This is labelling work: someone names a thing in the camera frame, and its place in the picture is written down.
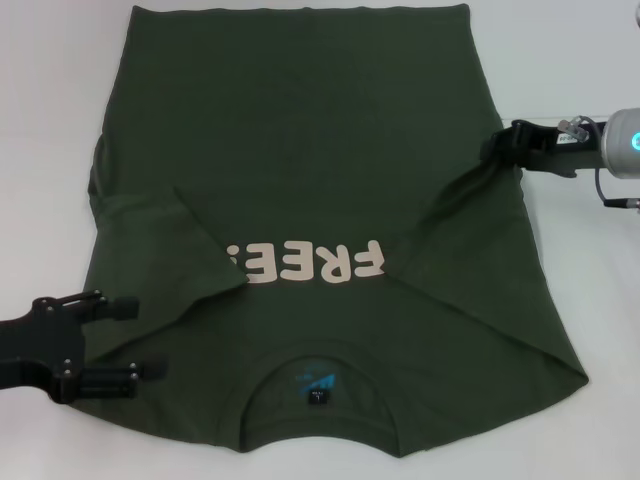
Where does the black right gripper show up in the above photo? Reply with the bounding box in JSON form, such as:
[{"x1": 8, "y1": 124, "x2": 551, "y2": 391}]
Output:
[{"x1": 479, "y1": 118, "x2": 609, "y2": 180}]

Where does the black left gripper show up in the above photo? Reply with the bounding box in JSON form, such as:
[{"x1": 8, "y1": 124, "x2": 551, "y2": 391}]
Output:
[{"x1": 0, "y1": 288, "x2": 170, "y2": 406}]

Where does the dark green FREE shirt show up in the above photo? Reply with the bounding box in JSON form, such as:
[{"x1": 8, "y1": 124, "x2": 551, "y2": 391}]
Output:
[{"x1": 74, "y1": 2, "x2": 590, "y2": 450}]

